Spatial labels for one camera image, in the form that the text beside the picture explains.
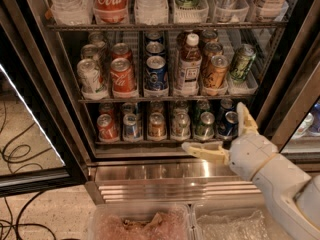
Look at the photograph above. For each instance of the front blue white can bottom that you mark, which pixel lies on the front blue white can bottom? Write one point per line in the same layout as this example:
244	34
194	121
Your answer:
131	128

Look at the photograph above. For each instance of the open fridge glass door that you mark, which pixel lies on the open fridge glass door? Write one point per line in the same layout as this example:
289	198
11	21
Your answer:
34	154

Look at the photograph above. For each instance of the middle clear water bottle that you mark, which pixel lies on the middle clear water bottle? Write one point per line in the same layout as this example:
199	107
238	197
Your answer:
151	9

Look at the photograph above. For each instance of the front white can bottom shelf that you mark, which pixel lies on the front white can bottom shelf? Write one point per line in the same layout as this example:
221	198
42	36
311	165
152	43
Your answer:
181	125

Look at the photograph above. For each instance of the red coke can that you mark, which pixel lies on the red coke can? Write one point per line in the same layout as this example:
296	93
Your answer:
122	75
122	50

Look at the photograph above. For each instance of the front orange can bottom shelf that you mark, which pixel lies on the front orange can bottom shelf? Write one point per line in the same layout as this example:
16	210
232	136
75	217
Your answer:
156	127

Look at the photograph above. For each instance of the front white soda can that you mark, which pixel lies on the front white soda can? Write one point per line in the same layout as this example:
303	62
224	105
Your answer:
90	76

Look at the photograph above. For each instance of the left clear plastic bin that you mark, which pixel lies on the left clear plastic bin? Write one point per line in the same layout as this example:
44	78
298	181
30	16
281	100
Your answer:
141	221

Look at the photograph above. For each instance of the white soda can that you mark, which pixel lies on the white soda can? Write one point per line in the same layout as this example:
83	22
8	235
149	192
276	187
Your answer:
90	51
98	39
90	76

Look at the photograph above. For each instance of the right clear plastic bin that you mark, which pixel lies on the right clear plastic bin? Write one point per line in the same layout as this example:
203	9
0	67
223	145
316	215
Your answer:
235	218

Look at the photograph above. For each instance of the green can middle shelf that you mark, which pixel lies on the green can middle shelf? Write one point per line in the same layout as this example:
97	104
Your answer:
242	62

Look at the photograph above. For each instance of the middle blue pepsi can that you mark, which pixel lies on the middle blue pepsi can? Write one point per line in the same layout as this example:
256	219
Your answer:
155	49

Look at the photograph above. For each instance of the clear plastic bin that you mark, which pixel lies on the clear plastic bin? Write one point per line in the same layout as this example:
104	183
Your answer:
141	221
235	218

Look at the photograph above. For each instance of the middle white soda can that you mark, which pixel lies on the middle white soda can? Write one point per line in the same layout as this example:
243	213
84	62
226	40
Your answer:
90	51

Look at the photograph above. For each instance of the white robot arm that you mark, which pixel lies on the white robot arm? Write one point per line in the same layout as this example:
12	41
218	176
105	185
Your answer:
291	195

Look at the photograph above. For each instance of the rear white soda can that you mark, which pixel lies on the rear white soda can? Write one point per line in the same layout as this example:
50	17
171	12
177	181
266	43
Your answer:
98	39

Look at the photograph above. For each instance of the front blue pepsi can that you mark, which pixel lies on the front blue pepsi can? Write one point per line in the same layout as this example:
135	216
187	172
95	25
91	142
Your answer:
156	73

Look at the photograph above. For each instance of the rear blue pepsi can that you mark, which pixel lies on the rear blue pepsi can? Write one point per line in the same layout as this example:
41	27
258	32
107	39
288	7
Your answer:
153	37

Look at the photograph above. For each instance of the front blue can bottom shelf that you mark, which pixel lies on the front blue can bottom shelf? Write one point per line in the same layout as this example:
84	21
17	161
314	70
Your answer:
228	124

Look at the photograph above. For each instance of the rear orange can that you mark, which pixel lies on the rear orange can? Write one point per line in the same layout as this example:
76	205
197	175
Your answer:
209	36

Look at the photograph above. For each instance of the blue pepsi can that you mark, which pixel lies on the blue pepsi can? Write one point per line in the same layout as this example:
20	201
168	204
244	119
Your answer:
156	73
153	37
155	49

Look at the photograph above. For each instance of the front red can bottom shelf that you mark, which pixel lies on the front red can bottom shelf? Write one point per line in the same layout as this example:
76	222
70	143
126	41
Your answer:
106	127

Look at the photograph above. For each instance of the middle orange can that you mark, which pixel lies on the middle orange can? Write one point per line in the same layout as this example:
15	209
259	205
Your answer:
211	49

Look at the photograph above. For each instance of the tea bottle white cap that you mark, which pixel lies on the tea bottle white cap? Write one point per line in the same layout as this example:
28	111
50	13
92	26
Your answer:
189	64

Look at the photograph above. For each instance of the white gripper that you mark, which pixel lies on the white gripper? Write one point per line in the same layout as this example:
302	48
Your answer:
252	156

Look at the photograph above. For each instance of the stainless steel fridge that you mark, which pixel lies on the stainless steel fridge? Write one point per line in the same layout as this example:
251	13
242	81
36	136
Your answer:
157	168

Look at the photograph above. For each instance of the front green can bottom shelf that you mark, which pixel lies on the front green can bottom shelf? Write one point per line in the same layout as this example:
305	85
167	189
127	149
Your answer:
204	126

